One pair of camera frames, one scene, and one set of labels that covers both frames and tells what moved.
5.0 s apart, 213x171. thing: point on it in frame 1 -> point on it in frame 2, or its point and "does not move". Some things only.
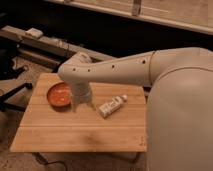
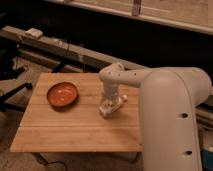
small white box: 34,33 does not move
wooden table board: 46,127 does not move
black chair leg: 6,105 does not move
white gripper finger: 74,106 -> 107,106
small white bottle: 112,106 does not move
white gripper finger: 90,102 -> 118,103
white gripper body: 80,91 -> 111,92
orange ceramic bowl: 58,96 does not move
